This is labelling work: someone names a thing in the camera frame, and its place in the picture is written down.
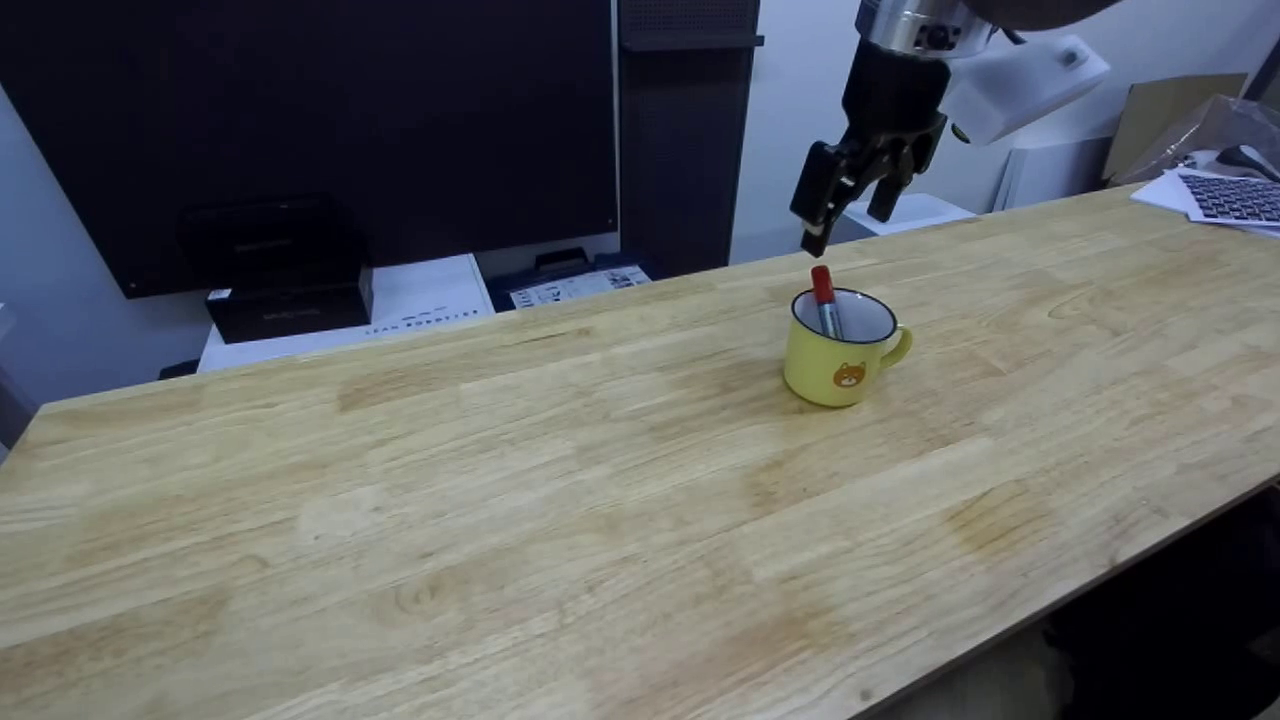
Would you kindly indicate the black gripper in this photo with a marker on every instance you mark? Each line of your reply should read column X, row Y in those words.
column 892, row 98

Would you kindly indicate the white plastic bin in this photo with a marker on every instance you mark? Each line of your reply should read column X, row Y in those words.
column 921, row 213

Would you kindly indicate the yellow enamel mug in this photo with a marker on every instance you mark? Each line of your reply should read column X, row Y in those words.
column 834, row 363

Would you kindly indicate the brown cardboard box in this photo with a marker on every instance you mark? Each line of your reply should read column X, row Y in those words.
column 1173, row 120

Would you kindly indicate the white printed paper sheets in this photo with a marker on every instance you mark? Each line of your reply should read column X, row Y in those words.
column 1220, row 197

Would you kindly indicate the black box under monitor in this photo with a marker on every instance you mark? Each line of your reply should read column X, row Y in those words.
column 272, row 274

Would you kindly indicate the red marker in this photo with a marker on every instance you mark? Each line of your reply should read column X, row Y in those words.
column 821, row 287

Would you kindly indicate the white flat box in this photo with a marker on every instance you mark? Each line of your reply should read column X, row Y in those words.
column 427, row 302

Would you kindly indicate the large black monitor screen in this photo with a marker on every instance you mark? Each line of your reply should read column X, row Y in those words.
column 323, row 120

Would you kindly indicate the dark tall cabinet panel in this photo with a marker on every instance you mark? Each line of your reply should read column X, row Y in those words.
column 680, row 132

